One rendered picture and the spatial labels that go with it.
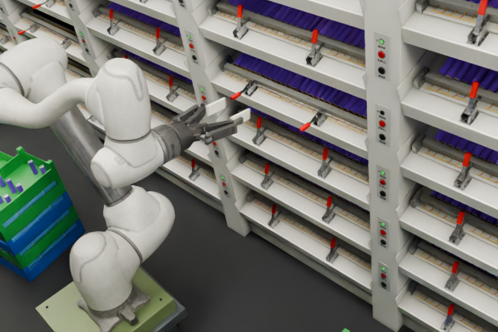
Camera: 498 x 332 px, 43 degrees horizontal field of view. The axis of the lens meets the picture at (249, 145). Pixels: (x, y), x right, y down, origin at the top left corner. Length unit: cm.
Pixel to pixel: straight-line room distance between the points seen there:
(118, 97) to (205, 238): 129
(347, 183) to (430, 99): 47
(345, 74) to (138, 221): 81
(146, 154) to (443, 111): 67
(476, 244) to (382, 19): 65
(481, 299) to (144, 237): 100
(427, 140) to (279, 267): 96
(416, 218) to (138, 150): 79
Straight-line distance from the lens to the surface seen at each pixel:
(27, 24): 316
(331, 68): 163
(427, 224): 177
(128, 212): 199
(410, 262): 194
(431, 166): 163
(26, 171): 264
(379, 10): 141
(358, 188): 186
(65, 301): 221
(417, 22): 140
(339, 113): 175
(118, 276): 197
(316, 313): 227
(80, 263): 194
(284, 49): 172
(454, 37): 136
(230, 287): 238
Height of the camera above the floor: 187
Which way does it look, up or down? 40 degrees down
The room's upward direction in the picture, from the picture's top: 11 degrees counter-clockwise
